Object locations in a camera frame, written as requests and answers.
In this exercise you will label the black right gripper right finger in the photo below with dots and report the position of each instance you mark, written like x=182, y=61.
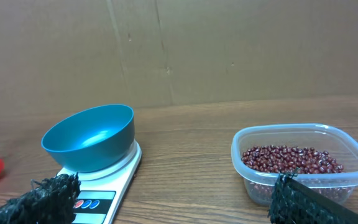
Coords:
x=295, y=203

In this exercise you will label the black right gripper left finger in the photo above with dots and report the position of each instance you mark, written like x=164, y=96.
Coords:
x=50, y=201

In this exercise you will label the red adzuki beans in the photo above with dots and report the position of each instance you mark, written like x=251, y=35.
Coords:
x=283, y=159

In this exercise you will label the white digital kitchen scale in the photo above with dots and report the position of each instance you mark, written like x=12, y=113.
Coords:
x=105, y=175

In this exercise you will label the teal plastic bowl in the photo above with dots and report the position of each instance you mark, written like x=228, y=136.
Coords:
x=93, y=139

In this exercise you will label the clear plastic container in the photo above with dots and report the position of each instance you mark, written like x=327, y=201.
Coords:
x=344, y=148

